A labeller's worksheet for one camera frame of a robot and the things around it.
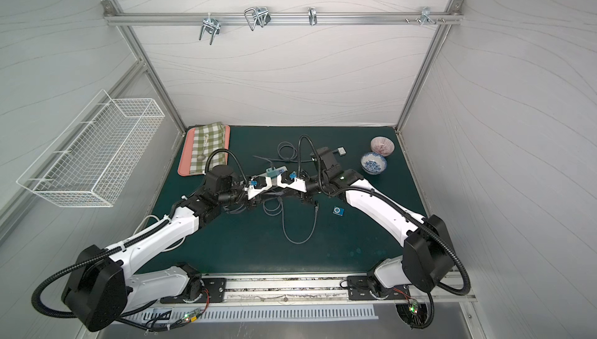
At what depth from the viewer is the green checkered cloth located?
1.07 m

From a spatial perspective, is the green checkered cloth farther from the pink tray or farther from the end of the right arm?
the end of the right arm

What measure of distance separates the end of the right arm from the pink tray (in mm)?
497

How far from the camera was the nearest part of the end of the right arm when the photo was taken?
0.62 meters

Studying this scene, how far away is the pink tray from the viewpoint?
104 cm
